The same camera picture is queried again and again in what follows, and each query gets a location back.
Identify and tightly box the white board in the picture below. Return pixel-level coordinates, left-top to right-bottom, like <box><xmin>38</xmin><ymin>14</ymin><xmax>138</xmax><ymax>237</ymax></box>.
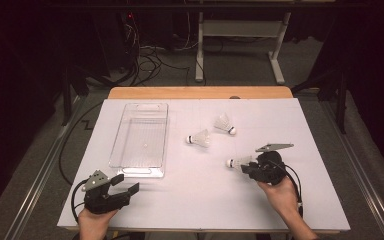
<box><xmin>57</xmin><ymin>97</ymin><xmax>352</xmax><ymax>233</ymax></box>

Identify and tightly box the bundle of black floor cables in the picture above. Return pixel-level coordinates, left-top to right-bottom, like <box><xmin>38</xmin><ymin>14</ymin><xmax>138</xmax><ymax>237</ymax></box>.
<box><xmin>121</xmin><ymin>13</ymin><xmax>208</xmax><ymax>88</ymax></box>

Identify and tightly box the clear plastic tray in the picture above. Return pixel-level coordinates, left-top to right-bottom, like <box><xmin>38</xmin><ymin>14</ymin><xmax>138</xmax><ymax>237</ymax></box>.
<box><xmin>108</xmin><ymin>102</ymin><xmax>170</xmax><ymax>179</ymax></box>

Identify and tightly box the long black cable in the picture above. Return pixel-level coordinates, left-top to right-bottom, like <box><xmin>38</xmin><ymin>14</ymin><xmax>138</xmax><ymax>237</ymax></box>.
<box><xmin>58</xmin><ymin>100</ymin><xmax>105</xmax><ymax>186</ymax></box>

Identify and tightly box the white plastic shuttlecock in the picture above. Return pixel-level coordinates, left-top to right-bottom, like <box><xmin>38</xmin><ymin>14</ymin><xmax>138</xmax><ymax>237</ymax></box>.
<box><xmin>213</xmin><ymin>112</ymin><xmax>238</xmax><ymax>136</ymax></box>
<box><xmin>185</xmin><ymin>128</ymin><xmax>212</xmax><ymax>149</ymax></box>
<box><xmin>225</xmin><ymin>154</ymin><xmax>258</xmax><ymax>173</ymax></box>

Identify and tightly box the white cable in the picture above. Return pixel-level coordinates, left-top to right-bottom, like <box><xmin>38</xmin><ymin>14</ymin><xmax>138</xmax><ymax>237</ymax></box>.
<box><xmin>139</xmin><ymin>11</ymin><xmax>199</xmax><ymax>53</ymax></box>

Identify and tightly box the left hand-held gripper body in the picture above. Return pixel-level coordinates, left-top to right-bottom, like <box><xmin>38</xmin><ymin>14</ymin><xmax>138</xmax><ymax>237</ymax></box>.
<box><xmin>81</xmin><ymin>169</ymin><xmax>131</xmax><ymax>215</ymax></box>

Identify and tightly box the wooden table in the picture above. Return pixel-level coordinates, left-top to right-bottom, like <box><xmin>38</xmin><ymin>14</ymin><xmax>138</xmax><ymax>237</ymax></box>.
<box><xmin>59</xmin><ymin>85</ymin><xmax>350</xmax><ymax>234</ymax></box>

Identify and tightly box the right hand-held gripper cable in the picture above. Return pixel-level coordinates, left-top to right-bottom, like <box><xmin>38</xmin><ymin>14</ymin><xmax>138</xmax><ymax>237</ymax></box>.
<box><xmin>269</xmin><ymin>159</ymin><xmax>304</xmax><ymax>218</ymax></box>

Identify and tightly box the person's right hand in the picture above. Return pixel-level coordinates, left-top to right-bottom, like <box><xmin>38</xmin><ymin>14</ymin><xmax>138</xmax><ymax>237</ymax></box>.
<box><xmin>257</xmin><ymin>176</ymin><xmax>300</xmax><ymax>218</ymax></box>

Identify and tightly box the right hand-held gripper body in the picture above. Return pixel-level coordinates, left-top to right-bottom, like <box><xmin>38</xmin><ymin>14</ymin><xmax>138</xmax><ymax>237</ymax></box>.
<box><xmin>250</xmin><ymin>143</ymin><xmax>295</xmax><ymax>186</ymax></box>

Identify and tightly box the left hand-held gripper cable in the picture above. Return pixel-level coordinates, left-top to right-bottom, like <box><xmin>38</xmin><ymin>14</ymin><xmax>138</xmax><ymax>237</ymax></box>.
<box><xmin>70</xmin><ymin>178</ymin><xmax>89</xmax><ymax>224</ymax></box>

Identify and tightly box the dark curtain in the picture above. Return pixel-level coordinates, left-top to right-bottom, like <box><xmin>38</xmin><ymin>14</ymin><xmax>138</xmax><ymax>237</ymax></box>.
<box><xmin>0</xmin><ymin>0</ymin><xmax>66</xmax><ymax>221</ymax></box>
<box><xmin>326</xmin><ymin>0</ymin><xmax>384</xmax><ymax>186</ymax></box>

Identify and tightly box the white metal desk frame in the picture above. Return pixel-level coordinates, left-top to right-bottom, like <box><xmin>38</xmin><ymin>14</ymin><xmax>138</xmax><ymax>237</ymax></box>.
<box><xmin>186</xmin><ymin>0</ymin><xmax>337</xmax><ymax>86</ymax></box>

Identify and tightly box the hand-held gripper cable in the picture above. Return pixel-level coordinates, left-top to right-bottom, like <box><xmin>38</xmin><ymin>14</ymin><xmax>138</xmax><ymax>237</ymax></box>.
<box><xmin>269</xmin><ymin>159</ymin><xmax>304</xmax><ymax>218</ymax></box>
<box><xmin>70</xmin><ymin>178</ymin><xmax>89</xmax><ymax>224</ymax></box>

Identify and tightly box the black metal stand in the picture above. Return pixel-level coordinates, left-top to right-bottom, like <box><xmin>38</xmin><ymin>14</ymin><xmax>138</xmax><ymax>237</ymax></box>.
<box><xmin>61</xmin><ymin>64</ymin><xmax>113</xmax><ymax>127</ymax></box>
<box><xmin>291</xmin><ymin>68</ymin><xmax>348</xmax><ymax>135</ymax></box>

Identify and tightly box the aluminium rail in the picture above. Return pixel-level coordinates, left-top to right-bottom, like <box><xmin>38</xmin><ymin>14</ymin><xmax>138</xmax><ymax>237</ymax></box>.
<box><xmin>3</xmin><ymin>94</ymin><xmax>89</xmax><ymax>240</ymax></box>
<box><xmin>319</xmin><ymin>99</ymin><xmax>384</xmax><ymax>240</ymax></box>

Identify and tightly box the black equipment rack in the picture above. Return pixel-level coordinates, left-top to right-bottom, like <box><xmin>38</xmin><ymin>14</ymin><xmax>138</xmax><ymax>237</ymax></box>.
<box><xmin>91</xmin><ymin>6</ymin><xmax>142</xmax><ymax>76</ymax></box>

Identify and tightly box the person's left hand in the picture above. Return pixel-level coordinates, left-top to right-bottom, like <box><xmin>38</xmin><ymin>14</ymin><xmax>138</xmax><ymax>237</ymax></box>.
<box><xmin>78</xmin><ymin>208</ymin><xmax>118</xmax><ymax>240</ymax></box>

